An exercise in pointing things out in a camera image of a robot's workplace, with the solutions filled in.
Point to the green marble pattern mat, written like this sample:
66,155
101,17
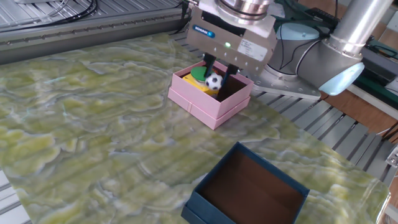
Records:
93,124

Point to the pink cardboard box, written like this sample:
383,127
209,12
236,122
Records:
202,105

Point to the small toy soccer ball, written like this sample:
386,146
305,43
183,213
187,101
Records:
214,81

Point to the grey aluminium rail beam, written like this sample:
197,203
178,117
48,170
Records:
62,40

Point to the yellow push button green cap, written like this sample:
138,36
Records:
197,74

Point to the silver Schunk gripper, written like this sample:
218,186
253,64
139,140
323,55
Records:
217,43

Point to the black keyboard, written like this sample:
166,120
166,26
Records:
323,15

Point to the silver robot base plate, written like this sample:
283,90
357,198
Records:
280,84

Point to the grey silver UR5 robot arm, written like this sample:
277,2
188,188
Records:
311,62

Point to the silver corner bracket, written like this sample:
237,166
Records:
393,158

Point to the dark power supply box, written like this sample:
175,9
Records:
379,67

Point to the dark blue cardboard box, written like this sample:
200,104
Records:
202,205

